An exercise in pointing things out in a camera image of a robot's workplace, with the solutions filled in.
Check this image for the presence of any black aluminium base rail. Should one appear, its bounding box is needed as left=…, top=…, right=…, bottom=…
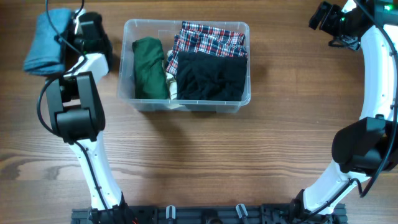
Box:
left=70, top=203, right=348, bottom=224

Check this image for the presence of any clear plastic storage container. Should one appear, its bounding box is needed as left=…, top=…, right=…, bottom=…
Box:
left=118, top=19, right=251, bottom=113

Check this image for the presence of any left black camera cable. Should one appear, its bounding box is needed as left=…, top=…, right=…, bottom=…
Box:
left=36, top=0, right=116, bottom=224

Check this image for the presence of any black cloth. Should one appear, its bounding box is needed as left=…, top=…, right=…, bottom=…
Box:
left=176, top=52, right=248, bottom=101

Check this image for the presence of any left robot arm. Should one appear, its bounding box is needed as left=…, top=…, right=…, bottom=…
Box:
left=45, top=11, right=137, bottom=223

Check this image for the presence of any red plaid cloth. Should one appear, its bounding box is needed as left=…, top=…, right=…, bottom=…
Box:
left=165, top=21, right=248, bottom=76

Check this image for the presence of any light blue cloth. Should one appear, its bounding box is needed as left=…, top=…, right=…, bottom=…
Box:
left=23, top=8, right=72, bottom=76

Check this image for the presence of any cream cloth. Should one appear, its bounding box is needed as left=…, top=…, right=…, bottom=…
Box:
left=164, top=61, right=183, bottom=110

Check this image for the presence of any dark green cloth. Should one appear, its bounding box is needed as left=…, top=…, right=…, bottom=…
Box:
left=132, top=37, right=169, bottom=100

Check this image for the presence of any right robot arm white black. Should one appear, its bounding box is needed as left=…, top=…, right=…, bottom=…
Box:
left=286, top=1, right=397, bottom=223

